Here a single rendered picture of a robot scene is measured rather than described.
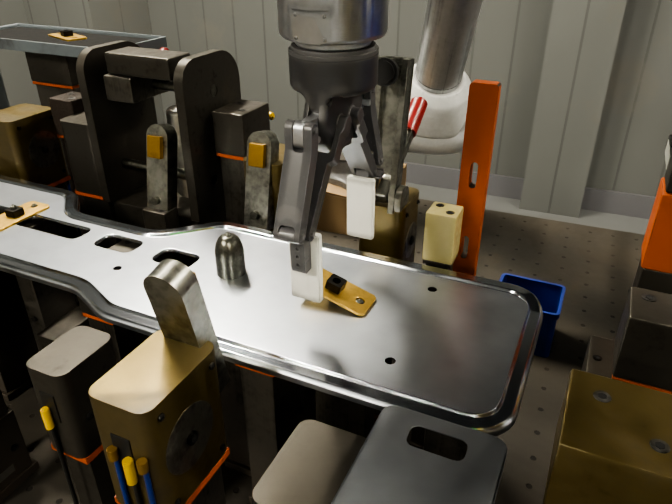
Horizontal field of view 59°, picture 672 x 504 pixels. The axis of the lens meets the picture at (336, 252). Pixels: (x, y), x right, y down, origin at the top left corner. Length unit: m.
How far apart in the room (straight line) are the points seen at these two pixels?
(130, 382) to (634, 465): 0.34
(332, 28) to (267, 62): 3.22
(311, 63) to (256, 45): 3.22
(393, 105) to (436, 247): 0.17
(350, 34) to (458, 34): 0.74
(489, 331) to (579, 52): 2.56
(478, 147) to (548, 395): 0.48
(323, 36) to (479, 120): 0.24
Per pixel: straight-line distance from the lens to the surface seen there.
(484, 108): 0.65
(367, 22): 0.48
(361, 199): 0.62
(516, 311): 0.63
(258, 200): 0.79
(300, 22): 0.48
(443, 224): 0.66
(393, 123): 0.68
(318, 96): 0.49
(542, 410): 0.97
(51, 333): 0.86
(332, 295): 0.60
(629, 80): 3.24
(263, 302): 0.62
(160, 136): 0.84
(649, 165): 3.37
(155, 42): 1.13
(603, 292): 1.29
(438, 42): 1.22
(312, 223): 0.50
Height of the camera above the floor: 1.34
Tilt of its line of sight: 29 degrees down
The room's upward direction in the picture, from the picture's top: straight up
